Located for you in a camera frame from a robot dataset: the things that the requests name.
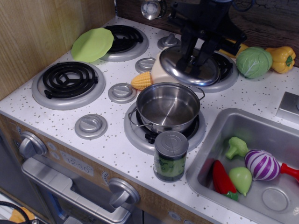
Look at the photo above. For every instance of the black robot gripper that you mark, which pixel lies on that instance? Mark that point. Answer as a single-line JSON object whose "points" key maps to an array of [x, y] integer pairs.
{"points": [[209, 21]]}

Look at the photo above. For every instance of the steel pot lid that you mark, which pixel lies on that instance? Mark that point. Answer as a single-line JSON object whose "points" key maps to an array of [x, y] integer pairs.
{"points": [[187, 71]]}

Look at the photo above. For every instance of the stainless steel pot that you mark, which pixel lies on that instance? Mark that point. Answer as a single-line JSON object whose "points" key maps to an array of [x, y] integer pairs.
{"points": [[166, 106]]}

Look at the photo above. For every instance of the grey stove knob back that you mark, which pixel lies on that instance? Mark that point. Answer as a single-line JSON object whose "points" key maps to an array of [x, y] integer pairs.
{"points": [[168, 41]]}

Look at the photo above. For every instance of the grey stove knob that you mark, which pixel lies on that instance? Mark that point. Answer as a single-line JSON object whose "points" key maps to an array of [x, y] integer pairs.
{"points": [[144, 64], [168, 41], [122, 93], [91, 126]]}

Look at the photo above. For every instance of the cream toy jug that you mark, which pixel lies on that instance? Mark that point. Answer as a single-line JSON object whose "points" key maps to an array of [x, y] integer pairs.
{"points": [[158, 74]]}

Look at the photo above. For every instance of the hanging steel ladle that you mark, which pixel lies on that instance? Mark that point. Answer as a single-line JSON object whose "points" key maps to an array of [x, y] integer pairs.
{"points": [[153, 9]]}

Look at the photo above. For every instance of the green toy cabbage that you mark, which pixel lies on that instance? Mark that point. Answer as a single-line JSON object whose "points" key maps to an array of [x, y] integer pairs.
{"points": [[254, 62]]}

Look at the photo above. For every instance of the grey stove knob middle upper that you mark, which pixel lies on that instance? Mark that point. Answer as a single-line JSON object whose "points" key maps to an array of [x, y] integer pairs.
{"points": [[144, 64]]}

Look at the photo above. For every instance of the yellow toy corn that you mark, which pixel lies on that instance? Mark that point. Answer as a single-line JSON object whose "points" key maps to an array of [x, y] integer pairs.
{"points": [[142, 81]]}

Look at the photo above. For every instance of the yellow toy bell pepper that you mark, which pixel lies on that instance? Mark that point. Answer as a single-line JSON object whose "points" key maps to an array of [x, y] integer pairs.
{"points": [[283, 58]]}

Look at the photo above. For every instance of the grey stove knob middle lower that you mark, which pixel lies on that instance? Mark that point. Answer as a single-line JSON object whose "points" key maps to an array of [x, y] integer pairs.
{"points": [[122, 93]]}

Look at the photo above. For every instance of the green plastic plate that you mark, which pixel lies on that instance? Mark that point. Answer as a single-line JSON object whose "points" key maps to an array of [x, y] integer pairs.
{"points": [[92, 45]]}

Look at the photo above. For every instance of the green labelled toy can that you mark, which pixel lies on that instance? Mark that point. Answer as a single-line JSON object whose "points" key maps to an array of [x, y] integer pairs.
{"points": [[170, 155]]}

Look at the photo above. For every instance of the grey faucet base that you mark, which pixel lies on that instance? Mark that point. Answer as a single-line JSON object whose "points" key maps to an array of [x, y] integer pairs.
{"points": [[289, 107]]}

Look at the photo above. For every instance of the green toy broccoli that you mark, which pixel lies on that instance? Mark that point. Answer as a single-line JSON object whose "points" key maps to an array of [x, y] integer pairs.
{"points": [[236, 147]]}

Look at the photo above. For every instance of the front right black burner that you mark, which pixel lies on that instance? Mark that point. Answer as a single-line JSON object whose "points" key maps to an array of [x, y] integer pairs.
{"points": [[143, 139]]}

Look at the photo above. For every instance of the front left black burner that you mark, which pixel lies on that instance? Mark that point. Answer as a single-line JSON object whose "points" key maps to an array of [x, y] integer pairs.
{"points": [[68, 85]]}

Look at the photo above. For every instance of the grey stove knob front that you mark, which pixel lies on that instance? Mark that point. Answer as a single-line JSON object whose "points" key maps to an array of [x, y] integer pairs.
{"points": [[91, 126]]}

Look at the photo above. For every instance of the purple toy onion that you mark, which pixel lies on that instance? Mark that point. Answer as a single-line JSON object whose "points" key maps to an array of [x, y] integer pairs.
{"points": [[262, 165]]}

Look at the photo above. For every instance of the light green toy pear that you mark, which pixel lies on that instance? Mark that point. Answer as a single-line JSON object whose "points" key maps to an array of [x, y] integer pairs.
{"points": [[241, 178]]}

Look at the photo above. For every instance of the red toy chili pepper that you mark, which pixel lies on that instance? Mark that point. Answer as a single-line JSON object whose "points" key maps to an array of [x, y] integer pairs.
{"points": [[222, 183]]}

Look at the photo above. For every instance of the red toy piece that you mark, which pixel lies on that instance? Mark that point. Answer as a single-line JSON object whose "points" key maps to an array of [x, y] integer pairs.
{"points": [[285, 169]]}

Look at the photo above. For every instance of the right oven dial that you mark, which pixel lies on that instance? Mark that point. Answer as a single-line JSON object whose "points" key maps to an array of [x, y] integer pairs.
{"points": [[122, 192]]}

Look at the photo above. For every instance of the oven dial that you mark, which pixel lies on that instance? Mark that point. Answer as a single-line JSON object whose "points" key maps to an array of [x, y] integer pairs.
{"points": [[31, 145], [122, 192]]}

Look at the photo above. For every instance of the oven clock display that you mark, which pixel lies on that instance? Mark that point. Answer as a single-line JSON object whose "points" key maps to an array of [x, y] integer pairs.
{"points": [[77, 163]]}

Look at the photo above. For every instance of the silver toy sink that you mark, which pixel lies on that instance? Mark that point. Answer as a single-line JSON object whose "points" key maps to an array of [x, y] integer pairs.
{"points": [[267, 202]]}

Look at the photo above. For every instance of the left oven dial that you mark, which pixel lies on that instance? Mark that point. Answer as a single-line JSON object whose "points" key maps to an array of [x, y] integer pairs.
{"points": [[31, 145]]}

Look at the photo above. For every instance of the yellow object bottom left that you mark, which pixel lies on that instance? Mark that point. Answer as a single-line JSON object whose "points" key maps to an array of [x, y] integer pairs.
{"points": [[17, 217]]}

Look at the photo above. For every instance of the grey oven door handle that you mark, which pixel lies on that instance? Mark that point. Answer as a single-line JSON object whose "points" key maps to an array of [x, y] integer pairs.
{"points": [[60, 185]]}

